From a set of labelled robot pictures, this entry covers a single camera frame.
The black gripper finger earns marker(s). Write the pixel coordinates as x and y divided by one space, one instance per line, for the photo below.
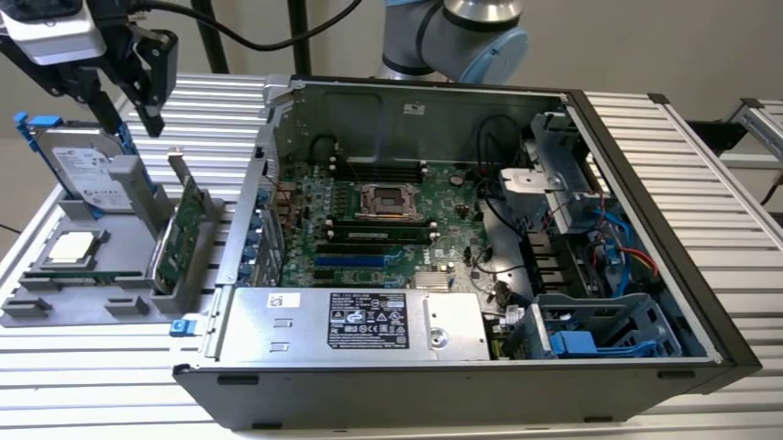
93 87
153 78

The green graphics card black cover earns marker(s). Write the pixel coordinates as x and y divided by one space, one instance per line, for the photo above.
183 229

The black stand pole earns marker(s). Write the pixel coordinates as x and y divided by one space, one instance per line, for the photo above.
214 55
301 62

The hard disk in blue carrier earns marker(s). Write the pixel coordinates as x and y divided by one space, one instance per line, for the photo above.
79 169

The silver CPU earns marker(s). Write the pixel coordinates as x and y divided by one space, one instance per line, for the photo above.
73 247

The grey parts rack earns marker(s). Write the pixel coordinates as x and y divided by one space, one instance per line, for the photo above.
122 256

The green RAM stick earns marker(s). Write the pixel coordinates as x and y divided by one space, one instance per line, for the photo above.
110 275

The black RAM slot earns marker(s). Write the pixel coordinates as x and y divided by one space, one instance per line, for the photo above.
386 169
379 242
386 174
386 164
379 223
386 180

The CPU socket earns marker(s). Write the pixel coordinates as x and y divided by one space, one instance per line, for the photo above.
389 198

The RAM stick with white label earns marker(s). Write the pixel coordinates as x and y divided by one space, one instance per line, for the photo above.
367 235

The long black expansion slot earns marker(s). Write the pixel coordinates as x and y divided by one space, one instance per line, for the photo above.
355 249

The short black expansion slot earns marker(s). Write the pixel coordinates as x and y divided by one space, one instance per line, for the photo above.
325 274

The blue expansion slot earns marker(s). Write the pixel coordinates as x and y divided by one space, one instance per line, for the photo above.
351 261

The round coin battery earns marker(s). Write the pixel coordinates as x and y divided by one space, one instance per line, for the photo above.
457 179

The blue case latch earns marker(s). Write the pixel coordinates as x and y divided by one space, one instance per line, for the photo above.
182 327

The green motherboard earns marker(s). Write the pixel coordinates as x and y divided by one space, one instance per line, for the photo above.
453 215

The silver power supply unit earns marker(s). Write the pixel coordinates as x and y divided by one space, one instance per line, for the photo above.
294 330

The silver chipset heatsink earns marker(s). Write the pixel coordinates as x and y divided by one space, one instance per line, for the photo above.
433 280

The grey metal drive bay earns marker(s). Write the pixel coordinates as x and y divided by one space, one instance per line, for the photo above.
533 183

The black card guide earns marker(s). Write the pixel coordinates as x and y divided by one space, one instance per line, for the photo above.
545 266

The black grey PC case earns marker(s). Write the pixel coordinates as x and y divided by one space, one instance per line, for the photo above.
429 394

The grey plastic disk bay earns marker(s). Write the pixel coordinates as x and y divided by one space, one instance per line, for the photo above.
588 304

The blue disk carrier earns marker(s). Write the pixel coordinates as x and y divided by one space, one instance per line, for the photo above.
572 344

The metal slat side table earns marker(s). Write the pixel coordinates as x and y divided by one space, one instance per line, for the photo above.
762 114

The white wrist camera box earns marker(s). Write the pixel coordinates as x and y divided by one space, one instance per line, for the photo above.
55 36

